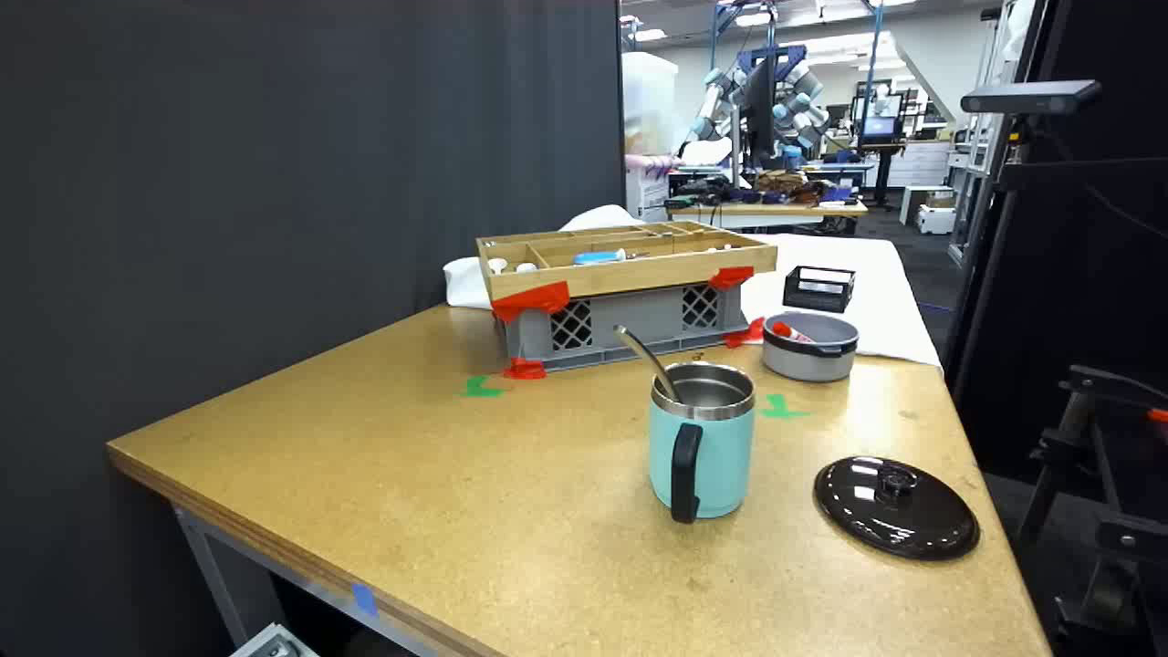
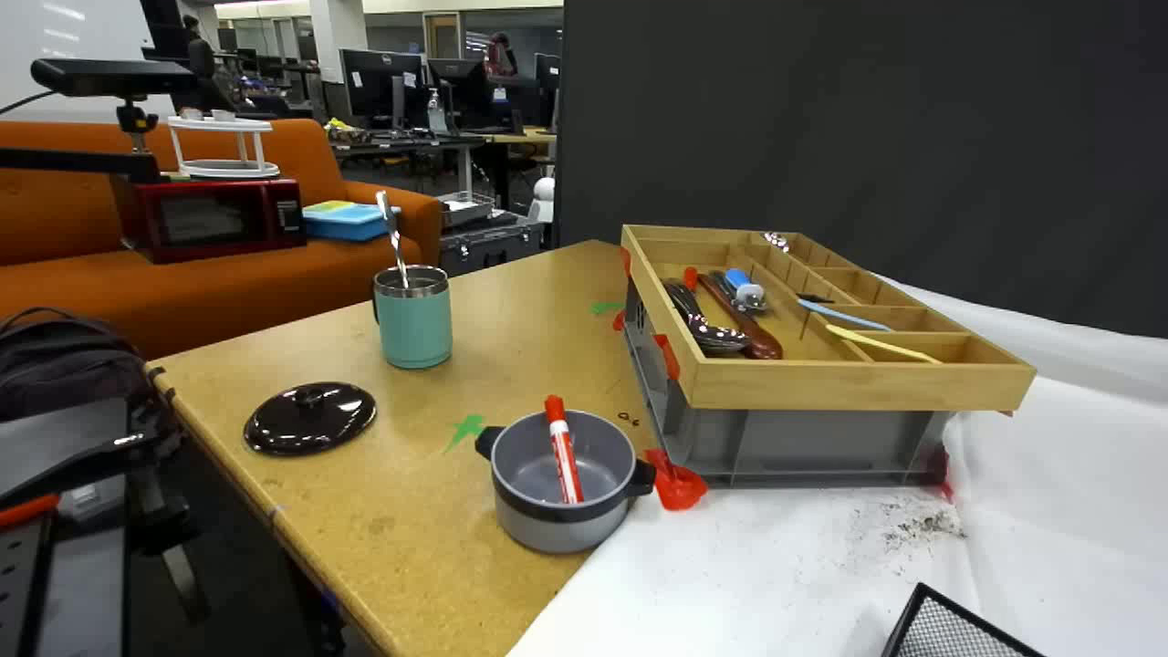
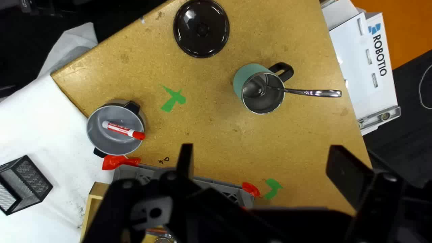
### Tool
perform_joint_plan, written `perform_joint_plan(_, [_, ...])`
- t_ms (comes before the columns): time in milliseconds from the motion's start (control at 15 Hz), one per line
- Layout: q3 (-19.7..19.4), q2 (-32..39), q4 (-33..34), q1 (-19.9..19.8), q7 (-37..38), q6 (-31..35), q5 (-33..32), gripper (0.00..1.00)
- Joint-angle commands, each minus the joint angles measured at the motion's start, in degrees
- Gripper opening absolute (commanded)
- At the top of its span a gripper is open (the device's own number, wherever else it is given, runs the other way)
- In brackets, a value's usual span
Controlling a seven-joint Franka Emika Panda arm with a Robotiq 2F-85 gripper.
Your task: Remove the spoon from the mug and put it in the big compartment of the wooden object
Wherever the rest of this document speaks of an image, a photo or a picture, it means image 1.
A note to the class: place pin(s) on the metal spoon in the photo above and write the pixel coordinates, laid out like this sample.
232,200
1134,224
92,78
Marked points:
647,356

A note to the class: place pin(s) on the blue white object in tray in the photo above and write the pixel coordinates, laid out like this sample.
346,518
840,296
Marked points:
600,257

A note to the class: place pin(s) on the teal insulated mug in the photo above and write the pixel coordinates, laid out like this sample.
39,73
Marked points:
701,441

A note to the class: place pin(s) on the grey plastic crate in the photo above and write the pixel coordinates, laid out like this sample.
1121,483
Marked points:
584,329

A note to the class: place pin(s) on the wooden cutlery tray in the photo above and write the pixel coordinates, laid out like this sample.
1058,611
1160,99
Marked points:
657,257

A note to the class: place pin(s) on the black mesh basket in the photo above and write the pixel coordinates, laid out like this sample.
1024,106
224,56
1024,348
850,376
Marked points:
819,285

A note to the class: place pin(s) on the grey toy pot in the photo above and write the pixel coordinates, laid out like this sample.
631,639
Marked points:
824,348

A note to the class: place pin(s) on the white table cloth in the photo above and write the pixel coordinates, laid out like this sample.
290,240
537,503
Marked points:
880,296

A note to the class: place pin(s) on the black round lid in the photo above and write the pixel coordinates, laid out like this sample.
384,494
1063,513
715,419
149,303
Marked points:
895,508

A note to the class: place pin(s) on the black tripod stand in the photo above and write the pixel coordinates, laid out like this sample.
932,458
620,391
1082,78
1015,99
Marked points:
1113,437

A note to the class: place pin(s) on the black camera on stand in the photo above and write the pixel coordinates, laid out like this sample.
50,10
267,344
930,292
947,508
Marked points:
1032,95

